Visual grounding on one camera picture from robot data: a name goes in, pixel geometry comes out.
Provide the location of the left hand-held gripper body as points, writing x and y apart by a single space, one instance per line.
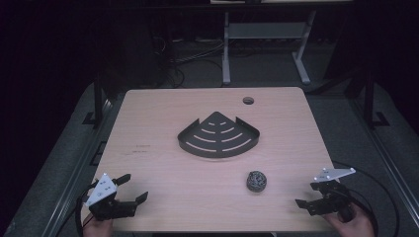
101 191

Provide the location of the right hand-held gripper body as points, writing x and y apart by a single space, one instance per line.
332 197

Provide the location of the steel wool scrubber ball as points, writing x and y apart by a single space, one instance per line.
256 181

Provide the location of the black metal corner shelf rack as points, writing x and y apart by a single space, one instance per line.
217 148

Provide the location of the person's right hand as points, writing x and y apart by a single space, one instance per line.
354 225

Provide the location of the person's left hand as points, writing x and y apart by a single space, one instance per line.
97 227

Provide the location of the aluminium frame rail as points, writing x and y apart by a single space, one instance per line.
390 161
74 177

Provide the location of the black metal post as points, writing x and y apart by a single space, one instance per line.
369 98
98 102

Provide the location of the white metal desk frame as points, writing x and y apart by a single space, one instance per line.
263 30

